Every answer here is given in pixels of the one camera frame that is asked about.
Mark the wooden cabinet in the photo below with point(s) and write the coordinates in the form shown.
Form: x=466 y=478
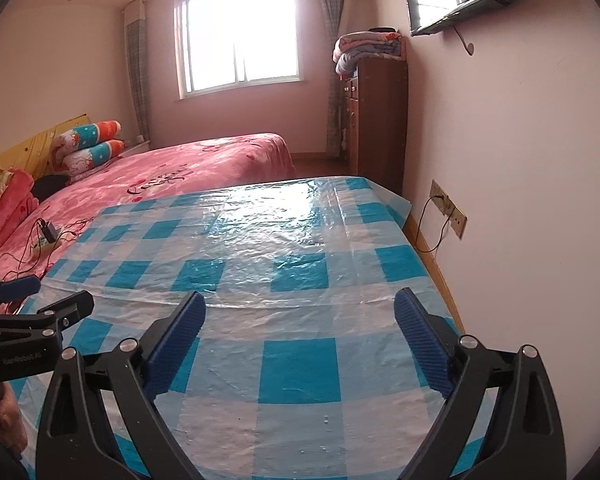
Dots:
x=377 y=125

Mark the pink bed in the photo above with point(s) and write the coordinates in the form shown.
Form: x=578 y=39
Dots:
x=180 y=170

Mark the person's left hand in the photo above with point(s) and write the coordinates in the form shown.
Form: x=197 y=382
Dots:
x=12 y=420

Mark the grey plaid curtain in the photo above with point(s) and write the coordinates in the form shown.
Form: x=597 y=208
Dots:
x=139 y=75
x=332 y=60

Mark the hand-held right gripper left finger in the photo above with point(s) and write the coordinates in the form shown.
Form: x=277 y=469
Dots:
x=175 y=345

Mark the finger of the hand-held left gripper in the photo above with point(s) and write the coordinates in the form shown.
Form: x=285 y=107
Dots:
x=67 y=312
x=15 y=290

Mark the wall socket plate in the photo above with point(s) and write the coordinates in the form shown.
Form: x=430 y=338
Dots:
x=447 y=210

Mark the black charger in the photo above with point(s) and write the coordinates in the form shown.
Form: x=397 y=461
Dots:
x=49 y=230

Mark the blue checkered tablecloth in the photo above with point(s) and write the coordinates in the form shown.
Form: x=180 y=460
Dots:
x=290 y=320

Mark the dark cloth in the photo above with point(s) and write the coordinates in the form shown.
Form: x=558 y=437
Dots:
x=52 y=187

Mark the white bedside table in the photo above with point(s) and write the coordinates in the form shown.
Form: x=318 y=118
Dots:
x=135 y=149

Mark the yellow headboard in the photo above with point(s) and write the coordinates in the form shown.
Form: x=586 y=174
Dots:
x=35 y=142

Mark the power strip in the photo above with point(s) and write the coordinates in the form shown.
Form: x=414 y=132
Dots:
x=50 y=244

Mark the grey blue folded quilt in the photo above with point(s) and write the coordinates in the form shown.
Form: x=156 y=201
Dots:
x=370 y=62

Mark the pink plush folded blanket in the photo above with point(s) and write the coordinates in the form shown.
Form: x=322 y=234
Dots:
x=15 y=210

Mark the window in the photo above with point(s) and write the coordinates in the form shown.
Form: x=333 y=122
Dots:
x=240 y=35

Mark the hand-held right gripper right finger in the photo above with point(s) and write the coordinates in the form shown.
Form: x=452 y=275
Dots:
x=422 y=345

